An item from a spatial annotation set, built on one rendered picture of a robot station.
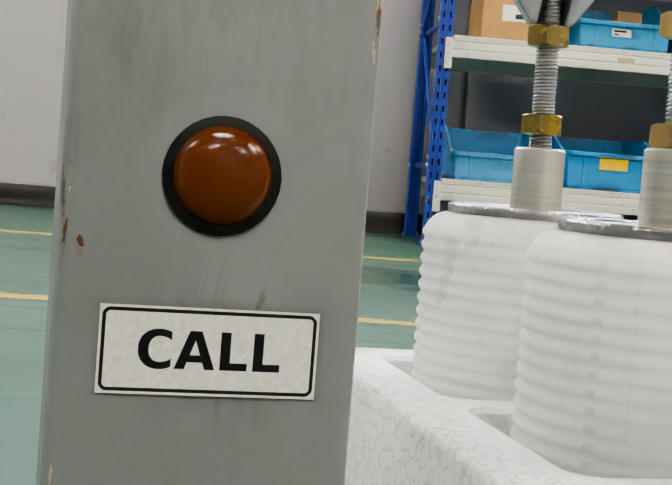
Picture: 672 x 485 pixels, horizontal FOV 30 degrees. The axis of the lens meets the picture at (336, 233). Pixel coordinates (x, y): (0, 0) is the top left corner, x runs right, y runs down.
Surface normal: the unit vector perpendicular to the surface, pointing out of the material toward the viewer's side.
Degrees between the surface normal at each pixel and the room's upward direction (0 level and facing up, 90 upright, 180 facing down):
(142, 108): 90
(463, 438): 0
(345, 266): 90
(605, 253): 57
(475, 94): 90
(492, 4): 89
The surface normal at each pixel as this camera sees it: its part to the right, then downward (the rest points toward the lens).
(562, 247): -0.70, -0.58
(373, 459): -0.97, -0.07
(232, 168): 0.27, 0.04
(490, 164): 0.07, 0.15
